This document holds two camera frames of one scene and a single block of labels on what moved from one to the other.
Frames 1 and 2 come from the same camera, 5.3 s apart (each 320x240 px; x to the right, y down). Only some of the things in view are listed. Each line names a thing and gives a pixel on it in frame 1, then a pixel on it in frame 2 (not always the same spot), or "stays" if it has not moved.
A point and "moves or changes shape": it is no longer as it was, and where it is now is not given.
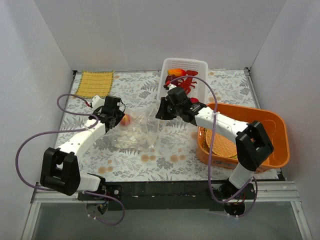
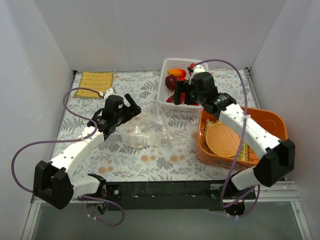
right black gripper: [163, 111] to [183, 91]
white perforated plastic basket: [200, 91] stays
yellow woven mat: [95, 83] stays
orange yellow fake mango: [179, 72] stays
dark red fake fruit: [170, 77] stays
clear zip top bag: [138, 127] moves or changes shape
